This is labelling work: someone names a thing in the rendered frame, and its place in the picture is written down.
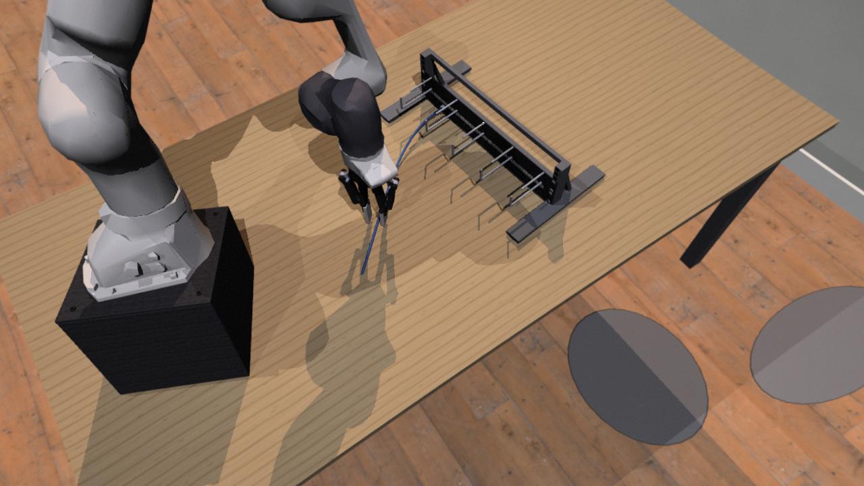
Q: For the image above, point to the black patch panel rack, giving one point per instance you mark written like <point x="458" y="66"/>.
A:
<point x="555" y="188"/>

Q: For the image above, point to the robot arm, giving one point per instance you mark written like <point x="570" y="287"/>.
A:
<point x="86" y="111"/>

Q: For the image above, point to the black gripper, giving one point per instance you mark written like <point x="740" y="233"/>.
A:
<point x="360" y="195"/>

